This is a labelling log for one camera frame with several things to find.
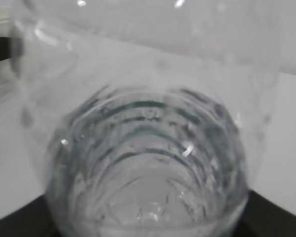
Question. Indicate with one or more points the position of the clear green-label water bottle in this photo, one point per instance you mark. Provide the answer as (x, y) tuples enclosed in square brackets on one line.
[(146, 118)]

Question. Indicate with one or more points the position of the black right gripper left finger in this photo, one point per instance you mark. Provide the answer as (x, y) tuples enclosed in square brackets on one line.
[(32, 220)]

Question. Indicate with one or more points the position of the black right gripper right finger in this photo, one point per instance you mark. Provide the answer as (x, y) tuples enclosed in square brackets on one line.
[(262, 218)]

